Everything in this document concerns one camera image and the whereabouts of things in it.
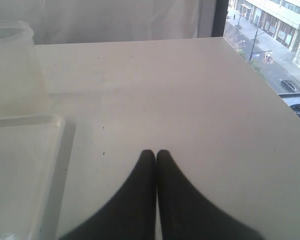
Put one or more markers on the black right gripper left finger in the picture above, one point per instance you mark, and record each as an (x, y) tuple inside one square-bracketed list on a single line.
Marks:
[(131, 213)]

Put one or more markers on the black window frame post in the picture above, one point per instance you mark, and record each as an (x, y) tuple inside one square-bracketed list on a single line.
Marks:
[(219, 20)]

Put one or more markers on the translucent plastic container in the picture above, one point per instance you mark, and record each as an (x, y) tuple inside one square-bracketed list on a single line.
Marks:
[(22, 84)]

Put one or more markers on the dark parked car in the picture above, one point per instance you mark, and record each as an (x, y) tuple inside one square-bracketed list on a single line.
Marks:
[(290, 85)]

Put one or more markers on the white rectangular tray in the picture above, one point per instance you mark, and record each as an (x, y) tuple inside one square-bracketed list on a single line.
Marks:
[(29, 149)]

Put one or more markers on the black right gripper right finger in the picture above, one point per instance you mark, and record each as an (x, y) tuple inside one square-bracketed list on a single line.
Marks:
[(185, 214)]

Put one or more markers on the white backdrop sheet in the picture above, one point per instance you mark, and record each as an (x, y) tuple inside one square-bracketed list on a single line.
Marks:
[(92, 21)]

